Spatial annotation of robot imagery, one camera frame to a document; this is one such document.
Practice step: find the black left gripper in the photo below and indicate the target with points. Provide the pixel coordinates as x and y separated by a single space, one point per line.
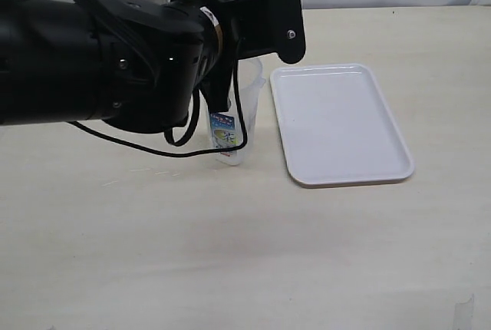
262 27

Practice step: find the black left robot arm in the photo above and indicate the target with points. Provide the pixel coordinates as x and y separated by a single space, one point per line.
134 64

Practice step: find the clear plastic tall container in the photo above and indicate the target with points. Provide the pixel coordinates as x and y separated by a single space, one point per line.
232 132

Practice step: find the white rectangular plastic tray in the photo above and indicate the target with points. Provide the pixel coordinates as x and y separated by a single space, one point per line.
336 127

